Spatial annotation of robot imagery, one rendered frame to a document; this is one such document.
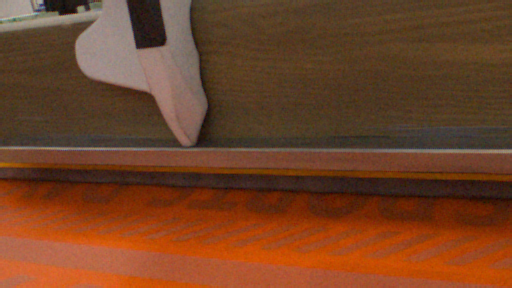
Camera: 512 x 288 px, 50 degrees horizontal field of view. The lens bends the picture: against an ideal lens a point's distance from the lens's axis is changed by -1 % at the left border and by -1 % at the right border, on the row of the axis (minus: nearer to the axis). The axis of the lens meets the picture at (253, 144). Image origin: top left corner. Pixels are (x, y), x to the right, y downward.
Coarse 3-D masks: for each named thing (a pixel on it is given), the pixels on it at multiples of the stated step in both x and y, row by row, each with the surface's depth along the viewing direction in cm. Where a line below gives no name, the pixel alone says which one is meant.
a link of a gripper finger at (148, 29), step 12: (132, 0) 22; (144, 0) 22; (156, 0) 22; (132, 12) 23; (144, 12) 22; (156, 12) 22; (132, 24) 23; (144, 24) 23; (156, 24) 22; (144, 36) 23; (156, 36) 23
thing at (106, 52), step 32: (160, 0) 23; (96, 32) 25; (128, 32) 25; (96, 64) 26; (128, 64) 25; (160, 64) 24; (192, 64) 25; (160, 96) 25; (192, 96) 25; (192, 128) 26
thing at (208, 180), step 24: (0, 168) 36; (24, 168) 35; (48, 168) 35; (72, 168) 34; (336, 192) 27; (360, 192) 26; (384, 192) 26; (408, 192) 25; (432, 192) 25; (456, 192) 24; (480, 192) 24; (504, 192) 24
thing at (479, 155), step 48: (0, 144) 33; (48, 144) 31; (96, 144) 29; (144, 144) 28; (240, 144) 26; (288, 144) 25; (336, 144) 24; (384, 144) 23; (432, 144) 22; (480, 144) 21
